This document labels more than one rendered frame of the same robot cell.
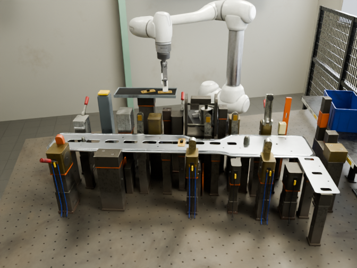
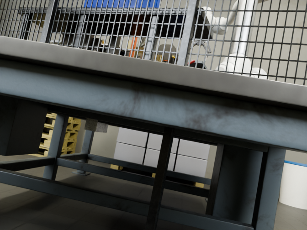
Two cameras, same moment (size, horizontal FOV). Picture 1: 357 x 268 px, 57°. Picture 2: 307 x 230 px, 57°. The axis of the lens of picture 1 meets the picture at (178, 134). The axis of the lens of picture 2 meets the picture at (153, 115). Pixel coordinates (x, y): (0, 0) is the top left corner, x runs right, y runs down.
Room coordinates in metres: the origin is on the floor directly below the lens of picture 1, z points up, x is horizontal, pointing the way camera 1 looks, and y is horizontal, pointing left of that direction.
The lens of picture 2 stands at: (2.33, -2.00, 0.55)
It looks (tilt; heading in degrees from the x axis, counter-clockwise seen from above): 4 degrees up; 109
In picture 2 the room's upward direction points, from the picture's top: 11 degrees clockwise
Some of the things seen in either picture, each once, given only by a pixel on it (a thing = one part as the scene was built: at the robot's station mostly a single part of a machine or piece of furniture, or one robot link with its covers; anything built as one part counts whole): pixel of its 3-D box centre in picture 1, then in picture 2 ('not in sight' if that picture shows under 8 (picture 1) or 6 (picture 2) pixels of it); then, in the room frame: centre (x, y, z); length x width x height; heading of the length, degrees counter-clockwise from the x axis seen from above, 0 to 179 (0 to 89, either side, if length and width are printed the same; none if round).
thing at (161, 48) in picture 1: (163, 47); not in sight; (1.88, 0.08, 1.43); 0.09 x 0.09 x 0.06
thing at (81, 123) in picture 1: (86, 144); not in sight; (1.76, 0.56, 0.88); 0.12 x 0.07 x 0.36; 176
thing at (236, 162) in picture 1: (234, 189); not in sight; (1.33, -0.27, 0.84); 0.10 x 0.05 x 0.29; 176
